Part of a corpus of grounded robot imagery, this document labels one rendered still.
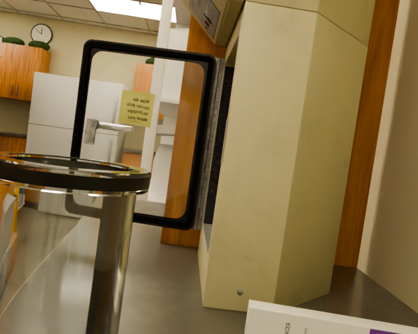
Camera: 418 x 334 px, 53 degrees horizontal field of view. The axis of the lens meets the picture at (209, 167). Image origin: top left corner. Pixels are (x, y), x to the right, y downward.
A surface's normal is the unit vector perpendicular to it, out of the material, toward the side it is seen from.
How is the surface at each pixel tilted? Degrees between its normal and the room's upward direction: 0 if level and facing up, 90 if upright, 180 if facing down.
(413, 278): 90
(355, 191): 90
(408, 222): 90
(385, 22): 90
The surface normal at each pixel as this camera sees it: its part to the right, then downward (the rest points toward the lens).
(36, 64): 0.05, 0.06
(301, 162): 0.73, 0.14
